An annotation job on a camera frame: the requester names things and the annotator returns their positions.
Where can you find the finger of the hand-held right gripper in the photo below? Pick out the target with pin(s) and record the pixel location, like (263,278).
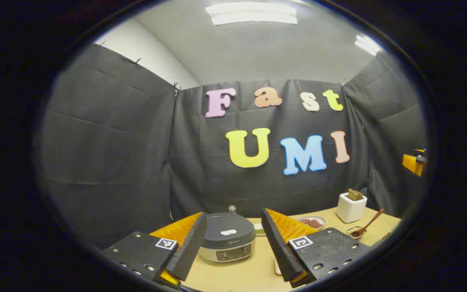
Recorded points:
(414,163)

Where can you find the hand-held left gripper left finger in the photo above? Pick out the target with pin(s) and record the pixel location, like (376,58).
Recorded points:
(189,251)

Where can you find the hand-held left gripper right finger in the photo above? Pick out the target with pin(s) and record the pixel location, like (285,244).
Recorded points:
(278,247)

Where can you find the grey rice cooker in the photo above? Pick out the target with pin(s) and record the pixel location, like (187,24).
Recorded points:
(227,239)

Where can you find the brown wooden spoon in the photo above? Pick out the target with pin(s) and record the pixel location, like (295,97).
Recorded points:
(373,221)

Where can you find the white divided grain dish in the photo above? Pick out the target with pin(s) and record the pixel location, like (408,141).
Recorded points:
(259,230)

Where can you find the round white plate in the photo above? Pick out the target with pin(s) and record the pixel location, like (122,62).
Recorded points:
(320,221)

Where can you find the small glass bottle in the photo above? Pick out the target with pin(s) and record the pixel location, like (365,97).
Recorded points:
(232,209)

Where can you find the brown toast slice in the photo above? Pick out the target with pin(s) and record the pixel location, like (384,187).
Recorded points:
(355,194)

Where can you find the white toaster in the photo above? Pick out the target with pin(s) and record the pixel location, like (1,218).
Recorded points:
(350,209)

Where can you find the small ceiling light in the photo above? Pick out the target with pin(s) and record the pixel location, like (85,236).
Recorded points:
(367,44)

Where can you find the black backdrop cloth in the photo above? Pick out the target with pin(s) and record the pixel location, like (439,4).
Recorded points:
(116,142)

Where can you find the long ceiling light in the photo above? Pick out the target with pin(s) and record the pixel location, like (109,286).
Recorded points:
(251,14)

